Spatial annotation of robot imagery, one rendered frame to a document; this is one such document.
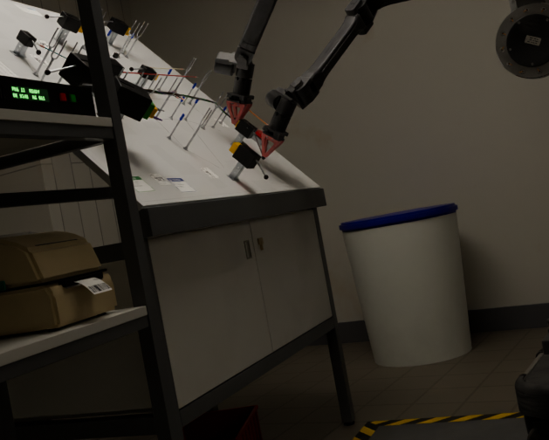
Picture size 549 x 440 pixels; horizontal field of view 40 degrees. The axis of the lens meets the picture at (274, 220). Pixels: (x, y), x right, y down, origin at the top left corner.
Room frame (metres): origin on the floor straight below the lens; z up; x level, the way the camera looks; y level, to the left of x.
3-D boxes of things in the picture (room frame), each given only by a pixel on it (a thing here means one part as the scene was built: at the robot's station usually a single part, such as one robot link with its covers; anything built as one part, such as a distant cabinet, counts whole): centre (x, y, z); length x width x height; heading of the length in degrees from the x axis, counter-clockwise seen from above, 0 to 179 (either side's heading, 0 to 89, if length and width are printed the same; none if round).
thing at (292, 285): (2.46, -0.03, 0.60); 0.55 x 0.03 x 0.39; 157
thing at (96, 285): (1.45, 0.37, 0.73); 0.06 x 0.05 x 0.03; 160
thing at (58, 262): (1.51, 0.52, 0.76); 0.30 x 0.21 x 0.20; 70
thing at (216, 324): (1.96, 0.19, 0.60); 0.55 x 0.02 x 0.39; 157
